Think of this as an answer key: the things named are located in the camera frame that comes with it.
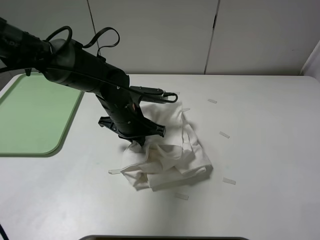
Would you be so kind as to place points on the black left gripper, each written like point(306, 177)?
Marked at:
point(125, 117)

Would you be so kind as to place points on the white short sleeve shirt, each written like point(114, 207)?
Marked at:
point(162, 162)

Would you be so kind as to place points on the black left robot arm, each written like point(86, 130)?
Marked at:
point(65, 62)

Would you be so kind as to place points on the green plastic tray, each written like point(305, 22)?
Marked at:
point(35, 116)

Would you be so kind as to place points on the clear tape piece near left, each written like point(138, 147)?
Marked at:
point(114, 171)

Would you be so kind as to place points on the clear tape piece near centre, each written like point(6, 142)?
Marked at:
point(182, 196)

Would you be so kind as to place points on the clear tape piece mid right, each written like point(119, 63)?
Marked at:
point(224, 134)

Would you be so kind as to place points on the clear tape piece near right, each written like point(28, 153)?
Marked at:
point(229, 181)

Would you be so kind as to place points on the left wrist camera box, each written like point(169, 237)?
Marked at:
point(147, 94)

